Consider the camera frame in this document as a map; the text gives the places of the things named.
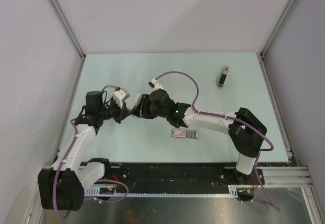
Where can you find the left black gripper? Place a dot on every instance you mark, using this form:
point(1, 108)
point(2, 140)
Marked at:
point(119, 117)

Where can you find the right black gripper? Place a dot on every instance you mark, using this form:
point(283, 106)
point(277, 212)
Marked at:
point(145, 102)

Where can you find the light blue stapler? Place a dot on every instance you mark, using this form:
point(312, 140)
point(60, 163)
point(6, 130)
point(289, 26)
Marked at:
point(137, 102)

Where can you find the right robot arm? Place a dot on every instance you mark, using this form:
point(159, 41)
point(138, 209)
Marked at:
point(245, 130)

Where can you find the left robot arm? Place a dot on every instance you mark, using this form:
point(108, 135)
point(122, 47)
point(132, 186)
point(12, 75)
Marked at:
point(62, 186)

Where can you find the red staple box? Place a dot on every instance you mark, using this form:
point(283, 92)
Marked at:
point(184, 134)

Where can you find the black staple remover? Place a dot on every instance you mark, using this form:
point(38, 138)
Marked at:
point(223, 77)

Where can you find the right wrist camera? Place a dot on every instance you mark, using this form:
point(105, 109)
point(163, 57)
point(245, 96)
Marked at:
point(155, 85)

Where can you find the left aluminium frame post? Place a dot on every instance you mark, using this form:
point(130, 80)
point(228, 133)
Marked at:
point(66, 26)

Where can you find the aluminium frame post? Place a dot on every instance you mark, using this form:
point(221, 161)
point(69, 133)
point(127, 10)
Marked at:
point(66, 26)
point(288, 8)

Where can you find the right aluminium frame post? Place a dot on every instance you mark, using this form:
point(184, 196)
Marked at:
point(288, 8)

